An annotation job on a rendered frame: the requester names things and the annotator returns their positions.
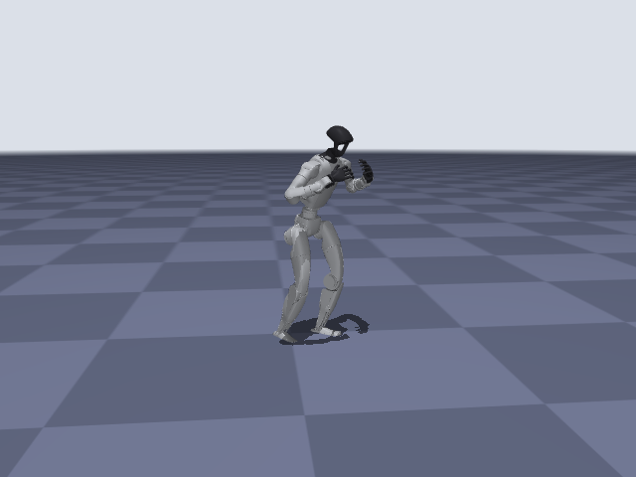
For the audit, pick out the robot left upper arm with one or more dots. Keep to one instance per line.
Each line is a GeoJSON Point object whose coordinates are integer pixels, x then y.
{"type": "Point", "coordinates": [349, 182]}

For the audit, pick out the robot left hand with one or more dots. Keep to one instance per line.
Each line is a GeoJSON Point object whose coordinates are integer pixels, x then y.
{"type": "Point", "coordinates": [368, 173]}

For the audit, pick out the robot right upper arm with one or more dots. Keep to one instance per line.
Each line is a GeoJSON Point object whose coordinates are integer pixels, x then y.
{"type": "Point", "coordinates": [308, 170]}

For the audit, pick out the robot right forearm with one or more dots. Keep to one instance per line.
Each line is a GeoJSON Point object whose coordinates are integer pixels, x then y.
{"type": "Point", "coordinates": [310, 190]}

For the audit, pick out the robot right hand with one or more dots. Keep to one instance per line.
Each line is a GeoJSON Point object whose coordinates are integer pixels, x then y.
{"type": "Point", "coordinates": [339, 175]}

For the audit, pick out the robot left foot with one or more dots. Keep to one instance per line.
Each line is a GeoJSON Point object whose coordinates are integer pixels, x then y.
{"type": "Point", "coordinates": [326, 331]}

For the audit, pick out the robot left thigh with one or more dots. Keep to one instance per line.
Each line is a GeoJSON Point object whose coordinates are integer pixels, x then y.
{"type": "Point", "coordinates": [332, 249]}

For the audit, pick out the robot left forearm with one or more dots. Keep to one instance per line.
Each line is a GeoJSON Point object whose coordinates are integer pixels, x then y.
{"type": "Point", "coordinates": [361, 183]}

